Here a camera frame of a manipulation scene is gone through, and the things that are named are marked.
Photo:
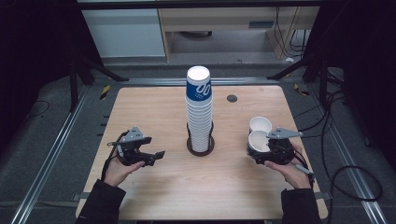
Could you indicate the dark brown cup holder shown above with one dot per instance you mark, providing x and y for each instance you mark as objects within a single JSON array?
[{"x": 200, "y": 153}]

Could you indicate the person's left hand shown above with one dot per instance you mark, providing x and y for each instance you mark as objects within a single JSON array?
[{"x": 118, "y": 172}]

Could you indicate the white cabinet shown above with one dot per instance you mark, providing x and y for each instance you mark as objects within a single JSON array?
[{"x": 124, "y": 34}]

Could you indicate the light wooden desk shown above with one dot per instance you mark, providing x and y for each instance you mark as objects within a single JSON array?
[{"x": 218, "y": 18}]

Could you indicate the stack of white paper cups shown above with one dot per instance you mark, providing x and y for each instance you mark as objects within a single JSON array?
[{"x": 199, "y": 115}]

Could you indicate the grey round table grommet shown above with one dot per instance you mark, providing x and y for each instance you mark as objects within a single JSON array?
[{"x": 232, "y": 98}]

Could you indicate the blue white paper cup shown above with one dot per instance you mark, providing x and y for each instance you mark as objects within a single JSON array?
[
  {"x": 260, "y": 123},
  {"x": 257, "y": 143}
]

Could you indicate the yellow black striped tape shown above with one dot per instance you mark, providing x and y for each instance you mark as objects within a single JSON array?
[
  {"x": 301, "y": 90},
  {"x": 105, "y": 92}
]

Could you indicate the person's right hand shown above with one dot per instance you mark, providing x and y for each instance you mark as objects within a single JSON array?
[{"x": 295, "y": 174}]

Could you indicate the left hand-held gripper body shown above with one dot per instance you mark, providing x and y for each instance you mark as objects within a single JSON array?
[{"x": 130, "y": 152}]

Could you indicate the aluminium floor rail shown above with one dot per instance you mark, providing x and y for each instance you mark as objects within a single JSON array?
[
  {"x": 46, "y": 165},
  {"x": 155, "y": 81},
  {"x": 351, "y": 174}
]

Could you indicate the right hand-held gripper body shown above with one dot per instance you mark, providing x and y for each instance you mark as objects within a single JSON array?
[{"x": 280, "y": 152}]

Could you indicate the black metal stand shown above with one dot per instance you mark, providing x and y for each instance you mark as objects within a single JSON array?
[
  {"x": 73, "y": 90},
  {"x": 322, "y": 81}
]

